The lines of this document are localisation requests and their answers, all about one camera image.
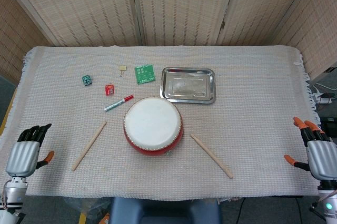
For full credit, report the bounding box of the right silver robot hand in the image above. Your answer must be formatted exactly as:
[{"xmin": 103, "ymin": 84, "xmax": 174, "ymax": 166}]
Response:
[{"xmin": 283, "ymin": 116, "xmax": 337, "ymax": 181}]

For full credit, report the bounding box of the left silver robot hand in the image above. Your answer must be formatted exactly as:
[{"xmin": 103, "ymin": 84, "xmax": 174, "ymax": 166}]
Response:
[{"xmin": 5, "ymin": 123, "xmax": 55, "ymax": 178}]

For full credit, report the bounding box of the wooden drumstick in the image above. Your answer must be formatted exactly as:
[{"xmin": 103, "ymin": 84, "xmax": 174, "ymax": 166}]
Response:
[
  {"xmin": 71, "ymin": 120, "xmax": 107, "ymax": 171},
  {"xmin": 190, "ymin": 134, "xmax": 234, "ymax": 179}
]

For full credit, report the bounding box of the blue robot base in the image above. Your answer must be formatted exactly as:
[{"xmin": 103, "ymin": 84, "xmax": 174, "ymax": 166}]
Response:
[{"xmin": 109, "ymin": 197, "xmax": 222, "ymax": 224}]

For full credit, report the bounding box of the small red drum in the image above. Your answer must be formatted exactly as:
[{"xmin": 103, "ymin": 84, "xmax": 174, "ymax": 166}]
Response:
[{"xmin": 123, "ymin": 97, "xmax": 184, "ymax": 157}]

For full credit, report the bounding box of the stainless steel tray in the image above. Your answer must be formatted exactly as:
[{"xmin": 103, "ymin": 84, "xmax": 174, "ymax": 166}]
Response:
[{"xmin": 159, "ymin": 67, "xmax": 216, "ymax": 105}]

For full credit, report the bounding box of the black box device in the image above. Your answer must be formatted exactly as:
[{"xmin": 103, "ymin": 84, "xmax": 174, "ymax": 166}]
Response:
[{"xmin": 320, "ymin": 117, "xmax": 337, "ymax": 138}]

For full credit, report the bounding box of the white power strip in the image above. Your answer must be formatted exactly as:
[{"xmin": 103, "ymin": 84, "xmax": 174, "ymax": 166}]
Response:
[{"xmin": 314, "ymin": 88, "xmax": 333, "ymax": 105}]

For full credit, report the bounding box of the clear plastic bag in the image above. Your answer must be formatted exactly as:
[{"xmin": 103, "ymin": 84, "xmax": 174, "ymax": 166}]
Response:
[{"xmin": 63, "ymin": 197, "xmax": 111, "ymax": 222}]

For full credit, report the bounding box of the beige woven tablecloth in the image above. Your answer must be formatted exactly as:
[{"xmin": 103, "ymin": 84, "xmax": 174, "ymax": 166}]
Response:
[{"xmin": 0, "ymin": 45, "xmax": 333, "ymax": 203}]

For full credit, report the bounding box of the small green electronic module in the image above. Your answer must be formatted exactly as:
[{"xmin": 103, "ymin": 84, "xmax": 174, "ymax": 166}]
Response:
[{"xmin": 81, "ymin": 74, "xmax": 94, "ymax": 87}]

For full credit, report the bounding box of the red capped marker pen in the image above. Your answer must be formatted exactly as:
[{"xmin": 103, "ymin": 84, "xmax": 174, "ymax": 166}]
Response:
[{"xmin": 104, "ymin": 94, "xmax": 134, "ymax": 113}]

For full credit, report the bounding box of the large green circuit board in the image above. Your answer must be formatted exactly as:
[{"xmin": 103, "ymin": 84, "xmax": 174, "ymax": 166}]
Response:
[{"xmin": 134, "ymin": 64, "xmax": 157, "ymax": 85}]

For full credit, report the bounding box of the woven folding screen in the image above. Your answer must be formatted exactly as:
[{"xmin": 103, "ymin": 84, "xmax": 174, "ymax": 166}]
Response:
[{"xmin": 0, "ymin": 0, "xmax": 337, "ymax": 84}]

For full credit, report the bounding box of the black floor cable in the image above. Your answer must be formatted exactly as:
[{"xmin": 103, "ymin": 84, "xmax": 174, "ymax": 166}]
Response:
[
  {"xmin": 235, "ymin": 197, "xmax": 246, "ymax": 224},
  {"xmin": 296, "ymin": 197, "xmax": 304, "ymax": 224}
]

